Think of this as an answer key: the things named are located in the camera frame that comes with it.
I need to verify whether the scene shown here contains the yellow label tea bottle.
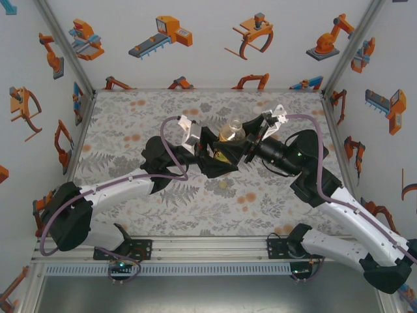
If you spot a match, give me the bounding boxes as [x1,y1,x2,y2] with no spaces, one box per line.
[213,119,247,164]

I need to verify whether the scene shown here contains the left green circuit board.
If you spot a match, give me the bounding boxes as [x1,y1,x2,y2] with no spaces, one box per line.
[108,260,134,273]

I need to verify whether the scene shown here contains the grey metal sheet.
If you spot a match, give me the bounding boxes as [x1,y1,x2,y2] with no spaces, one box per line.
[34,275,384,313]

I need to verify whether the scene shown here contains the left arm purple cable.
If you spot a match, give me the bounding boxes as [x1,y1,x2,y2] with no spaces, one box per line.
[38,114,190,284]

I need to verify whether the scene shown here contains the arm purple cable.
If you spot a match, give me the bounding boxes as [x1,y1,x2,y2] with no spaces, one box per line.
[38,114,190,284]
[285,113,417,282]

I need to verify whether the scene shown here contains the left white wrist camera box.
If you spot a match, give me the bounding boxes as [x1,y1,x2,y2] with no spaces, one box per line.
[177,114,202,149]

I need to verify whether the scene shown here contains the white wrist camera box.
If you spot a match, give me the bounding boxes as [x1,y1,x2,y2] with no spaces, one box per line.
[177,114,202,149]
[259,104,288,140]

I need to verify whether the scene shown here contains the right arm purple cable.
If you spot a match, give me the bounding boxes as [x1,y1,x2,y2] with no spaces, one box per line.
[285,113,417,282]

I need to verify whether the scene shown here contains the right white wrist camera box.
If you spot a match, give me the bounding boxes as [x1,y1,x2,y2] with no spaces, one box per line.
[259,104,288,140]

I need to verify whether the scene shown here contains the right aluminium side rail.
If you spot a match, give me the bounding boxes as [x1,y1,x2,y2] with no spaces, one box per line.
[321,93,362,203]

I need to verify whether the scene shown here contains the aluminium side rail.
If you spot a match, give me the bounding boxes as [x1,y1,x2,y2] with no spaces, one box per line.
[321,93,362,203]
[32,91,98,241]

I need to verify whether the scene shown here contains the thin aluminium frame rail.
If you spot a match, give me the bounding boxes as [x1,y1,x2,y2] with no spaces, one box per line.
[93,87,326,94]

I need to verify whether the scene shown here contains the left aluminium side rail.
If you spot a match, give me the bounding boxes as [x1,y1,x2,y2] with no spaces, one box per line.
[32,91,98,241]

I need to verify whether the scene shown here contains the wide slotted aluminium frame rail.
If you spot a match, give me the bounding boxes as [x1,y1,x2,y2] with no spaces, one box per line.
[31,236,369,264]

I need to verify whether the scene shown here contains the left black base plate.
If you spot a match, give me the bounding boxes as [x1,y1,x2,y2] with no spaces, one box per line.
[93,239,154,261]

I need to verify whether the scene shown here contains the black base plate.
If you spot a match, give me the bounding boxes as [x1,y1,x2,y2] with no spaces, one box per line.
[266,230,327,261]
[93,239,154,261]

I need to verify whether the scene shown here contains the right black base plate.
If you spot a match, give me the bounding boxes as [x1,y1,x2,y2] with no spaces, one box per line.
[266,230,327,261]

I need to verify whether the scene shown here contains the grey slotted cable duct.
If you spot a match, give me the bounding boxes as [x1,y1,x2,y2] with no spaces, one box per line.
[44,263,293,277]

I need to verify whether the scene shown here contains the right aluminium corner post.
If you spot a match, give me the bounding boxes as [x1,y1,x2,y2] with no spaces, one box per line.
[321,0,388,98]

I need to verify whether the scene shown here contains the aluminium corner post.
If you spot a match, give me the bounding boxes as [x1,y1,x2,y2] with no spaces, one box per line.
[32,0,98,98]
[321,0,388,98]

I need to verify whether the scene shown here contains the left aluminium corner post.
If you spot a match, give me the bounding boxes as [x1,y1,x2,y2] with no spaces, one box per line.
[32,0,98,98]

